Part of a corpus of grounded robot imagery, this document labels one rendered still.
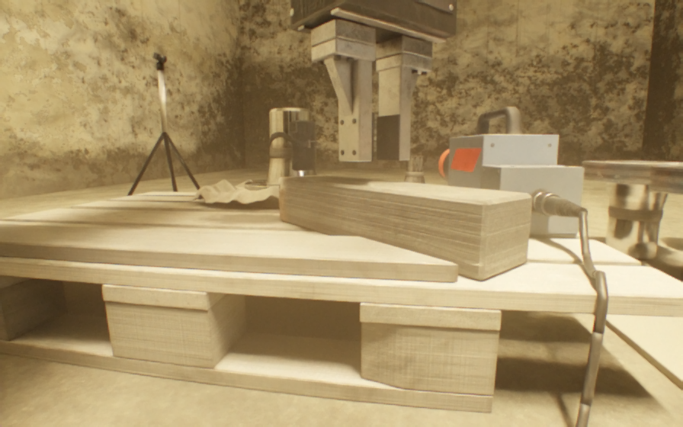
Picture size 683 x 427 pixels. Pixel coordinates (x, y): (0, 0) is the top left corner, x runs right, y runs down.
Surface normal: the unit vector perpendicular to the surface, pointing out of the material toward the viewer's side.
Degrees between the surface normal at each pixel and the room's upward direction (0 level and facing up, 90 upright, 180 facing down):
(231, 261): 90
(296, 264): 90
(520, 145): 90
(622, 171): 90
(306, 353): 0
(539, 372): 0
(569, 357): 0
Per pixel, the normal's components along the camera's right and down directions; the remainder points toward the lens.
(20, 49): 0.99, 0.02
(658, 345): 0.00, -0.99
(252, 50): -0.17, 0.17
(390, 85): -0.79, 0.11
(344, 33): 0.61, 0.13
